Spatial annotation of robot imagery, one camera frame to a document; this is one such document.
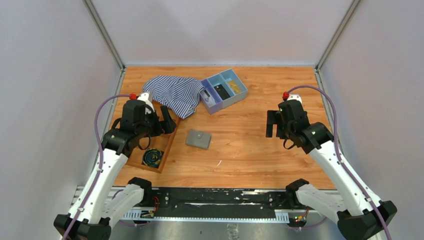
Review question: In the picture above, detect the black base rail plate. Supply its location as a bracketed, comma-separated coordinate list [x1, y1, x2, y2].
[123, 187, 316, 223]

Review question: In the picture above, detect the grey card holder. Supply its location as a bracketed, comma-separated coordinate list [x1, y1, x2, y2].
[185, 129, 212, 150]

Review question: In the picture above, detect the black card in box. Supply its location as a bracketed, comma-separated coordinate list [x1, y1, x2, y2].
[214, 84, 231, 100]

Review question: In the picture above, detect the silver card in box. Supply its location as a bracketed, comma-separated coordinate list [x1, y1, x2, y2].
[201, 89, 216, 107]

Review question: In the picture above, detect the striped blue white cloth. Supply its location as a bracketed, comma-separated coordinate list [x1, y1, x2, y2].
[142, 75, 205, 119]

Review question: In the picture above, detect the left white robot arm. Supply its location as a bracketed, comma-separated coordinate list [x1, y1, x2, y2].
[53, 91, 177, 240]

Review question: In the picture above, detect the gold card in box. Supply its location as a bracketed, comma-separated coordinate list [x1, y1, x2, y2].
[227, 80, 242, 95]

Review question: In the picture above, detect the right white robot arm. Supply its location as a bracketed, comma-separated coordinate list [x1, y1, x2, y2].
[265, 93, 398, 240]

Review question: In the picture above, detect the black coiled cable roll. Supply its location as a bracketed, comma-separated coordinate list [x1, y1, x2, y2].
[142, 148, 165, 169]

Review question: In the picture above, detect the blue three-compartment box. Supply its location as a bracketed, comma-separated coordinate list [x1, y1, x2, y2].
[200, 68, 248, 115]

